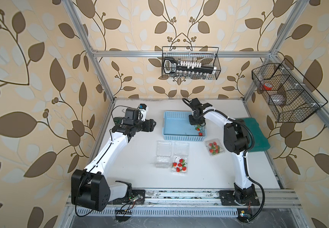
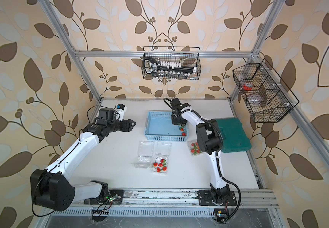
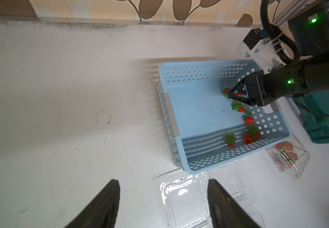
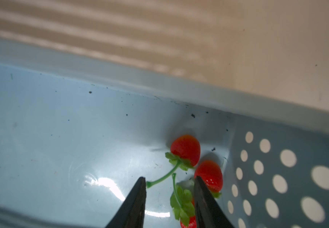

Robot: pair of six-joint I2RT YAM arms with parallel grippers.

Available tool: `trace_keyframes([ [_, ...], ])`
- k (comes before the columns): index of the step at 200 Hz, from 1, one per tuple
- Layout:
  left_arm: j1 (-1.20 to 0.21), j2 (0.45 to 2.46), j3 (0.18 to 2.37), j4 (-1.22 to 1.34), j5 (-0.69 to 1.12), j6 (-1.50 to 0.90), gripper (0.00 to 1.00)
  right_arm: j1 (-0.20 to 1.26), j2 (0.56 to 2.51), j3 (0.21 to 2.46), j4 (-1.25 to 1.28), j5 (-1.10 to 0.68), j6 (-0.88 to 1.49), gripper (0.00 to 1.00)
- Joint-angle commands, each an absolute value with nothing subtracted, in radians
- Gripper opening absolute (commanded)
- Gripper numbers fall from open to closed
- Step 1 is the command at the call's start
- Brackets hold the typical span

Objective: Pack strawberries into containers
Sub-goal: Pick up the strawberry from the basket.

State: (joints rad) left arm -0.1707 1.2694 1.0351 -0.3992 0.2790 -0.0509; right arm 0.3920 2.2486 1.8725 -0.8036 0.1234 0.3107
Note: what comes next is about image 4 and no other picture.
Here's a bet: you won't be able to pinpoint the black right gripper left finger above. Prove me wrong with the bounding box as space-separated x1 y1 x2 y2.
106 177 146 228

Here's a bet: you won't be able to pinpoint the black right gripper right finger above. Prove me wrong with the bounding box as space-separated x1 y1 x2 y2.
194 176 233 228

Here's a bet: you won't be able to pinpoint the strawberries in basket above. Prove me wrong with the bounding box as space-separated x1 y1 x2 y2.
146 135 223 228

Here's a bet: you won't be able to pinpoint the light blue perforated plastic basket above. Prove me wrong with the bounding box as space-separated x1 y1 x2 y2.
0 39 329 228

